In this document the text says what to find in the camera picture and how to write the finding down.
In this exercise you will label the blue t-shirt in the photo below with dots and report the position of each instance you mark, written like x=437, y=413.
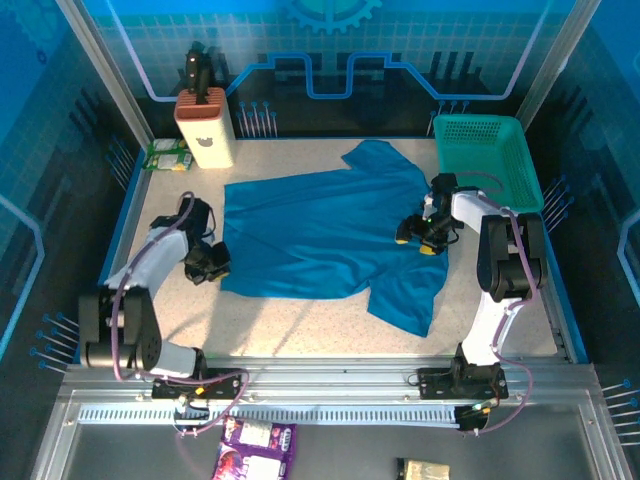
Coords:
x=325, y=235

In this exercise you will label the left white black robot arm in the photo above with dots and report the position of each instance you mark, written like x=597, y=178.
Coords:
x=160, y=255

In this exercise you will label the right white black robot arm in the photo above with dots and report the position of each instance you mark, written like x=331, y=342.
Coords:
x=510, y=260

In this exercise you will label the green snack packet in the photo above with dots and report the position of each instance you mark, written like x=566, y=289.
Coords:
x=167, y=161
x=167, y=146

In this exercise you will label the cream knife block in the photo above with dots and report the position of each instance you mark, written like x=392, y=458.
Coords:
x=207, y=140

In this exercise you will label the green plastic basket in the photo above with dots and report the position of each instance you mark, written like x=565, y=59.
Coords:
x=485, y=145

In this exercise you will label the small black electronics box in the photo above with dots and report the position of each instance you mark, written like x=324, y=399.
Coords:
x=470, y=420

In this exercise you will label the purple snack bag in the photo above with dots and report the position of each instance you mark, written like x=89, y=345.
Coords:
x=250, y=450

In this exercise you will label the dark gold packet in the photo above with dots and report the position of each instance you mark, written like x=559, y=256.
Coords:
x=425, y=471

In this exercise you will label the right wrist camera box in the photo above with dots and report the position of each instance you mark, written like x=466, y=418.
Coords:
x=428, y=202

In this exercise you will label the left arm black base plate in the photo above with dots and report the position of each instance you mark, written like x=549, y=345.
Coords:
x=165, y=390

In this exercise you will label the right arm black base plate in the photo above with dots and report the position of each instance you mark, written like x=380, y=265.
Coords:
x=435, y=385

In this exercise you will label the aluminium frame rail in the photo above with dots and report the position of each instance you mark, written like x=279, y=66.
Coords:
x=325, y=375

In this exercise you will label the aluminium frame post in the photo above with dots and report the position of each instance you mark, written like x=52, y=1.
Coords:
x=560, y=50
x=102, y=65

